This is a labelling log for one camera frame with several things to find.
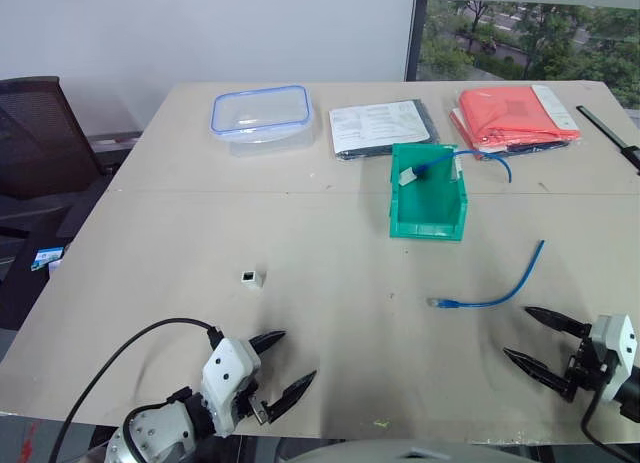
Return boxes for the blue cable with white coupler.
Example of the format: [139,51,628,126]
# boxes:
[397,149,513,187]

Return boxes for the blue ethernet cable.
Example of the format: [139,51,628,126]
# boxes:
[425,239,547,311]

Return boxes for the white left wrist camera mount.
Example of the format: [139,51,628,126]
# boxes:
[199,337,263,438]

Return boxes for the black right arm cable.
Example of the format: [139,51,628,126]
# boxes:
[579,381,640,463]

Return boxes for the window with trees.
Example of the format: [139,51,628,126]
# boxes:
[417,0,640,110]

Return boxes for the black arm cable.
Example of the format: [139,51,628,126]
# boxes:
[579,381,640,463]
[51,317,222,463]

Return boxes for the small blue white box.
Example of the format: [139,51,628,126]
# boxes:
[30,246,66,273]

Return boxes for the clear container blue rim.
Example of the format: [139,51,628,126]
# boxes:
[209,84,316,159]

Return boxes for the orange package with white label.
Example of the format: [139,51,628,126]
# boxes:
[448,84,583,160]

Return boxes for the small white adapter cube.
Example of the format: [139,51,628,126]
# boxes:
[239,268,267,291]

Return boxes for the dark window frame post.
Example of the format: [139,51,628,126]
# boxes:
[403,0,432,83]

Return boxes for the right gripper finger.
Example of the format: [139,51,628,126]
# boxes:
[523,306,595,338]
[502,347,577,403]

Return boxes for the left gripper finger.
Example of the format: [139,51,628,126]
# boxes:
[264,369,319,425]
[247,330,287,369]

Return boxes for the green plastic parts bin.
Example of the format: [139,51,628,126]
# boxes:
[388,142,469,242]

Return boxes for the black mesh office chair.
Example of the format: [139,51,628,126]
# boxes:
[0,75,142,330]

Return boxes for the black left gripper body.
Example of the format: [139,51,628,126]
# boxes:
[233,377,272,427]

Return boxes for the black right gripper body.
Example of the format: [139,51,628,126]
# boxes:
[564,334,609,400]

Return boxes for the black flat bar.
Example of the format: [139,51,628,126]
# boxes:
[575,104,640,176]

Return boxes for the dark package with white sheet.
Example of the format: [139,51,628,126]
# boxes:
[327,99,442,164]

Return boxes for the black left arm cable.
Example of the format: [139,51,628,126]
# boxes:
[51,317,222,463]

